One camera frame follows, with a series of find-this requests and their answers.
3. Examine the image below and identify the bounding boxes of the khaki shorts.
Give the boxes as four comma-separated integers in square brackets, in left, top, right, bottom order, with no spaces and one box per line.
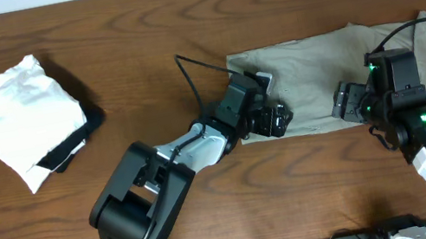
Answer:
[226,11,426,137]

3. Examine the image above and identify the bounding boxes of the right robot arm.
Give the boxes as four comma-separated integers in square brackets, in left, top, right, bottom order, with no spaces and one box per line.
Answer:
[332,48,426,181]

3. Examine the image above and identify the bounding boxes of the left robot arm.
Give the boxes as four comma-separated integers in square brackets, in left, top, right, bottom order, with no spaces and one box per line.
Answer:
[89,71,293,239]

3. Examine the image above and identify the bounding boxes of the folded black garment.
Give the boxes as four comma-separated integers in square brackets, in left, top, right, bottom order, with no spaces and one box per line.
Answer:
[0,98,113,184]

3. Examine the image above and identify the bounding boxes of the folded white shirt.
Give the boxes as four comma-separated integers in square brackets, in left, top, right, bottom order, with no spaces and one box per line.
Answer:
[0,55,87,193]

